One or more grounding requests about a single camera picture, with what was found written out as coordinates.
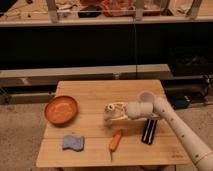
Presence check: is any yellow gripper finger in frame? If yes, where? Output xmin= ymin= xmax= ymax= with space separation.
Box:
xmin=111 ymin=115 xmax=129 ymax=121
xmin=114 ymin=102 xmax=127 ymax=108

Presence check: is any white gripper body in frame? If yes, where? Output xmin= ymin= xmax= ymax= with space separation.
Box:
xmin=125 ymin=102 xmax=153 ymax=119

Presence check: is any white cup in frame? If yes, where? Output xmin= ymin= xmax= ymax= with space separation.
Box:
xmin=138 ymin=91 xmax=155 ymax=103

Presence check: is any orange carrot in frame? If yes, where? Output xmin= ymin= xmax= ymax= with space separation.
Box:
xmin=109 ymin=130 xmax=123 ymax=160

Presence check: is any black striped block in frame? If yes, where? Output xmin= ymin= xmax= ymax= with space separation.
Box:
xmin=141 ymin=119 xmax=157 ymax=145

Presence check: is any blue black object on floor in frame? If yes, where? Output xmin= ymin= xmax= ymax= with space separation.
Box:
xmin=172 ymin=95 xmax=191 ymax=109

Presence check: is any blue sponge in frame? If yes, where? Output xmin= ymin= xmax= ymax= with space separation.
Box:
xmin=62 ymin=135 xmax=85 ymax=152

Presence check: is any orange bowl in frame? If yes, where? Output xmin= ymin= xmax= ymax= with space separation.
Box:
xmin=44 ymin=96 xmax=78 ymax=125

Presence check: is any red object on shelf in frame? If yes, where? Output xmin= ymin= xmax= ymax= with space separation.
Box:
xmin=101 ymin=0 xmax=135 ymax=17

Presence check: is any hanging black cable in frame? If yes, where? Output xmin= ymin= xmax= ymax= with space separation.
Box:
xmin=133 ymin=13 xmax=139 ymax=80

